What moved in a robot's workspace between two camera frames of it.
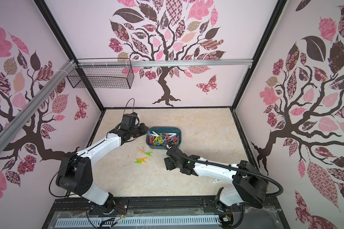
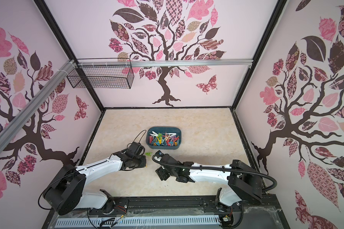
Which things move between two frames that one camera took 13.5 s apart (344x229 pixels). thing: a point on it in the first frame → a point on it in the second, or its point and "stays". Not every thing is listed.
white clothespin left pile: (154, 133) stays
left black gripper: (145, 130) → (144, 163)
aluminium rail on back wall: (164, 63) stays
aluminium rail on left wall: (3, 137) stays
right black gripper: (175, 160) → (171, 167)
